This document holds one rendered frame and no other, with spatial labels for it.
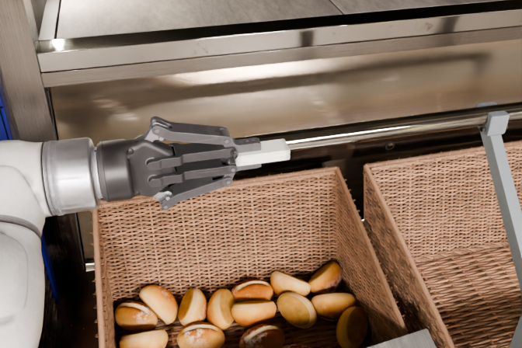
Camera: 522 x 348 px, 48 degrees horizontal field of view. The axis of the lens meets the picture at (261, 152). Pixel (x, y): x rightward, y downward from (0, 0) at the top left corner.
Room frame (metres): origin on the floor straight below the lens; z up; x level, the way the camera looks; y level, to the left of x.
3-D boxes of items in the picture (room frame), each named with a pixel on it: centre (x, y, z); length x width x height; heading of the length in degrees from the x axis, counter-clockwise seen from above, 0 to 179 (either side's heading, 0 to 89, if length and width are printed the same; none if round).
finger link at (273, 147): (0.62, 0.00, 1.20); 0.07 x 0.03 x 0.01; 103
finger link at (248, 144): (0.62, 0.03, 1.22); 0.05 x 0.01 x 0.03; 103
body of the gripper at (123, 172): (0.59, 0.15, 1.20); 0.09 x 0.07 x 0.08; 103
